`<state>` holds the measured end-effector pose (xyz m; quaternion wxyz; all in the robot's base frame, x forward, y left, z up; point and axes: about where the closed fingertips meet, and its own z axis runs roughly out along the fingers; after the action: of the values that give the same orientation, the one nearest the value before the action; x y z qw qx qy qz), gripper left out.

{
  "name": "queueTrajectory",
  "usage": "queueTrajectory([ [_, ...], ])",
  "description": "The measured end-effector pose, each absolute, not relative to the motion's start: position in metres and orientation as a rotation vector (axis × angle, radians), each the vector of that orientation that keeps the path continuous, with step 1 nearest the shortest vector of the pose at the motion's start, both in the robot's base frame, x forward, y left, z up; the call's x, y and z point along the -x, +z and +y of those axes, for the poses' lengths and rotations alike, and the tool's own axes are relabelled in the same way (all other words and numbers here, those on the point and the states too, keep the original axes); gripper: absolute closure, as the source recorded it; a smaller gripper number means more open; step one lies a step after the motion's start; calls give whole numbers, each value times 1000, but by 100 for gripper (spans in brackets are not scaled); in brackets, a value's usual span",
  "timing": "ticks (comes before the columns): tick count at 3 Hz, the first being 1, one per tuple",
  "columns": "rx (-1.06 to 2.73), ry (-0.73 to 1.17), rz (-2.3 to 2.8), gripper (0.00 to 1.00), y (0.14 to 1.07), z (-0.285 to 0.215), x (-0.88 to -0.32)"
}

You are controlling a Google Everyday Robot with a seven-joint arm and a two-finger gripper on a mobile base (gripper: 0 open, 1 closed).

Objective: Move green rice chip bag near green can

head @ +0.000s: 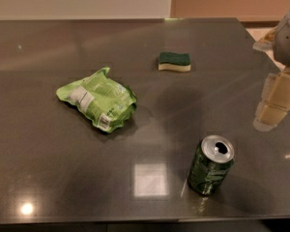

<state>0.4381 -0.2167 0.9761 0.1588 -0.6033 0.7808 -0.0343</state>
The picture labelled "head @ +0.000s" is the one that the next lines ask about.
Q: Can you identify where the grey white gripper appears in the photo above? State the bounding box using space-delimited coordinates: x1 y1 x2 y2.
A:
253 10 290 131

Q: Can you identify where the green rice chip bag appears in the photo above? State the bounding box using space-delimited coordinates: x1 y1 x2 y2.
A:
56 67 137 133

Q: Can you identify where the green soda can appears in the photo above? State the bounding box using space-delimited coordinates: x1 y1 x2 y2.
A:
188 135 235 195

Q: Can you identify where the green and yellow sponge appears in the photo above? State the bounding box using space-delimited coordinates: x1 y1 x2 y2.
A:
158 52 191 72

